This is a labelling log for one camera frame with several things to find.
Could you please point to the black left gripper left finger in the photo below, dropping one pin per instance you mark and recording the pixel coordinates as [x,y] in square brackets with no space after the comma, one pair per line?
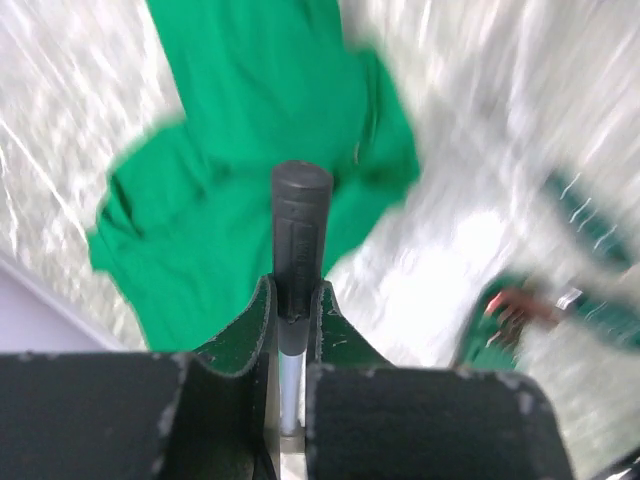
[212,413]

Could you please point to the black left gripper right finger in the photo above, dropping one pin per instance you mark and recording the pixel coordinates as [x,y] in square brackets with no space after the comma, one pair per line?
[368,419]

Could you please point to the hex key set green holder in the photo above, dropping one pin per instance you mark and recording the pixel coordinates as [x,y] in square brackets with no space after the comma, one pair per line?
[507,305]

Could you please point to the black handled claw hammer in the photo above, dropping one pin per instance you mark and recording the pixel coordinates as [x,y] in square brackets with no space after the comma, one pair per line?
[300,199]

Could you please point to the long green screwdriver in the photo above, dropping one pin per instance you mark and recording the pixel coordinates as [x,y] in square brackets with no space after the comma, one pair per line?
[610,317]

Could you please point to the green cloth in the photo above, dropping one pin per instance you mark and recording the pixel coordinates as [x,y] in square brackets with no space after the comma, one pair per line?
[184,230]

